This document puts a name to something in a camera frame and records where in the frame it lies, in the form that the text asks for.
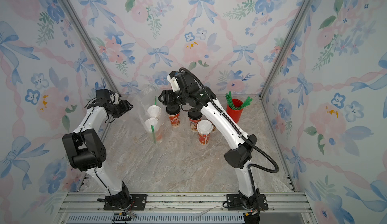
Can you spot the red cup black lid right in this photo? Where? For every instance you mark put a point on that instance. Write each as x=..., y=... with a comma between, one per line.
x=194, y=118

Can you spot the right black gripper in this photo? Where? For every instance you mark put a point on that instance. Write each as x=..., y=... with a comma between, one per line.
x=169, y=97

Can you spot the red straw holder cup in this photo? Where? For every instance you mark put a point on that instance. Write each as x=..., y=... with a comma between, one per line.
x=235, y=115

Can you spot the green wrapped straws bundle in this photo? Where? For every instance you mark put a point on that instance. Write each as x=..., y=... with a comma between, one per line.
x=234, y=104

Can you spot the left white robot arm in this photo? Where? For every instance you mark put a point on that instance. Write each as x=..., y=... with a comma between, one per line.
x=86, y=152

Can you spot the red cup black lid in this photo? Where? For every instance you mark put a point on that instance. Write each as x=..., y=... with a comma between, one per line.
x=173, y=112
x=194, y=118

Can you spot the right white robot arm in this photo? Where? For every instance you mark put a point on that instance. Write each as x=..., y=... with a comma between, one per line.
x=187, y=89

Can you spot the clear plastic carrier bag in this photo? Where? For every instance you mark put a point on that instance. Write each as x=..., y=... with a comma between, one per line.
x=143, y=100

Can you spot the red cup white lid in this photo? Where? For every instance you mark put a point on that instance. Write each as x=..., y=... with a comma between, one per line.
x=204, y=129

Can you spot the white lid cup back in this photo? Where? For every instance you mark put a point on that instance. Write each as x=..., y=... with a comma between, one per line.
x=213, y=127

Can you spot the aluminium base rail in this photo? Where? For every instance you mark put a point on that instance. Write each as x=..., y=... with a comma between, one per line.
x=186, y=208

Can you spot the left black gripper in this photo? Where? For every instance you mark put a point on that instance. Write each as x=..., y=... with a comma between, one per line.
x=126, y=107

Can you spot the red cup black lid left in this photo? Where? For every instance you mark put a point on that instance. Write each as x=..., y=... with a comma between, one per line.
x=173, y=112

